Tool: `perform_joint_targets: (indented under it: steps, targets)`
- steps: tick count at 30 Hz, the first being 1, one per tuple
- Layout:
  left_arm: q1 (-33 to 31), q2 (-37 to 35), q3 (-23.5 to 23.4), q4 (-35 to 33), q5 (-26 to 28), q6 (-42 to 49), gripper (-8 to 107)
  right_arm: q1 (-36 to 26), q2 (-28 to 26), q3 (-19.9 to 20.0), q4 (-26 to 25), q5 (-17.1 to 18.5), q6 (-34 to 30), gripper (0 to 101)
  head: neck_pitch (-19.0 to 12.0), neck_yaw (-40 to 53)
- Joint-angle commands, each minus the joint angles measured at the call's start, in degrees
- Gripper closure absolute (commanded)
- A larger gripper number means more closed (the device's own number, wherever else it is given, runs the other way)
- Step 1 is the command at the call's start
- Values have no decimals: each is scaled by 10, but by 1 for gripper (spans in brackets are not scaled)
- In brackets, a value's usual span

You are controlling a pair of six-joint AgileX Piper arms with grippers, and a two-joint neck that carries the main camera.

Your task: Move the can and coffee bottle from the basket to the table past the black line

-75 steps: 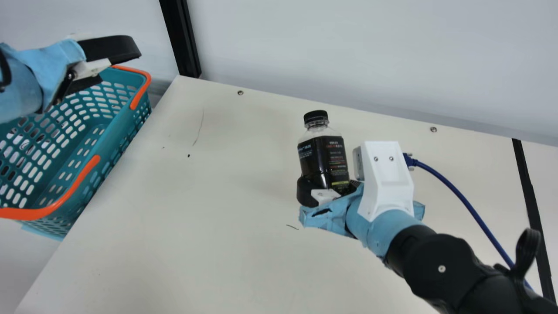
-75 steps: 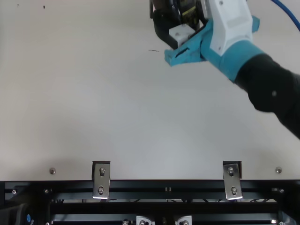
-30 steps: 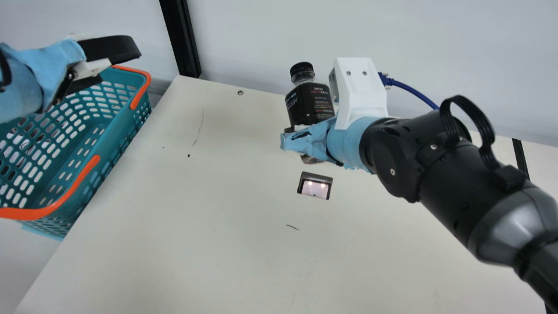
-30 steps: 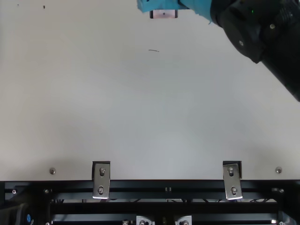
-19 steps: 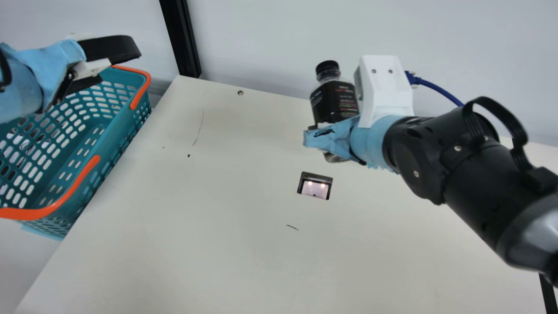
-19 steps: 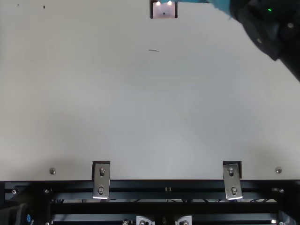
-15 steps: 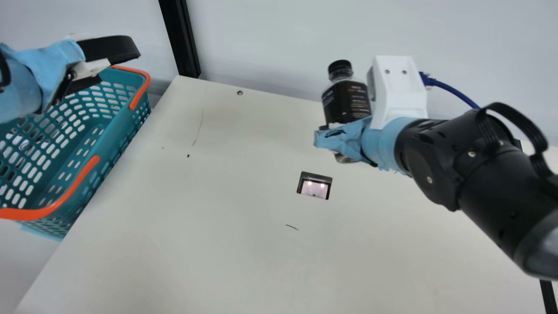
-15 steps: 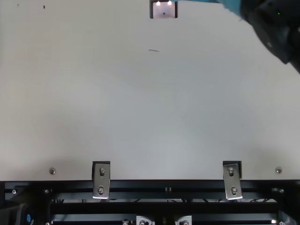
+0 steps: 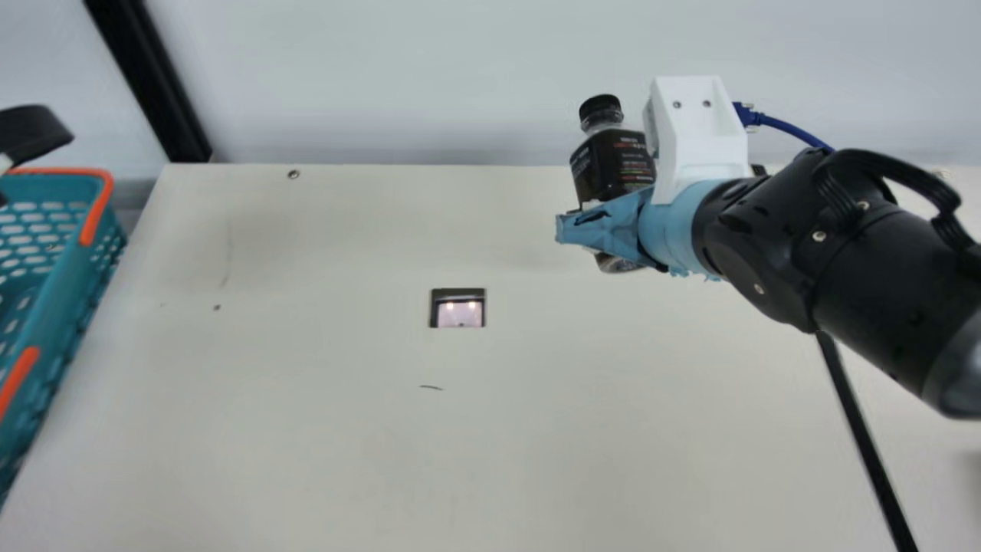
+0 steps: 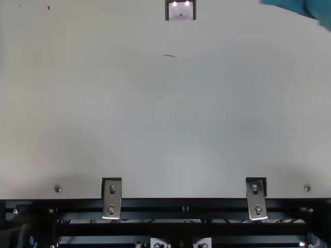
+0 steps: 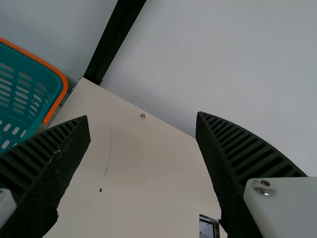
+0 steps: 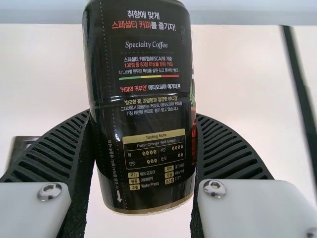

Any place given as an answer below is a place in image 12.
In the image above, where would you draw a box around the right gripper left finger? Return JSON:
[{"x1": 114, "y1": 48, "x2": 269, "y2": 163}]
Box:
[{"x1": 0, "y1": 110, "x2": 97, "y2": 238}]

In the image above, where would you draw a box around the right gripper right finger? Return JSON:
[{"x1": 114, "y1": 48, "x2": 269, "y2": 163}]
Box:
[{"x1": 189, "y1": 113, "x2": 317, "y2": 238}]

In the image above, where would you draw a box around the dark coffee bottle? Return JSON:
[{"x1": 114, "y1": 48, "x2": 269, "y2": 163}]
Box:
[{"x1": 81, "y1": 0, "x2": 198, "y2": 215}]

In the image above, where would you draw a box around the black strip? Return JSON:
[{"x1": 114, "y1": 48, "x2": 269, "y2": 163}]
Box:
[{"x1": 281, "y1": 24, "x2": 317, "y2": 147}]

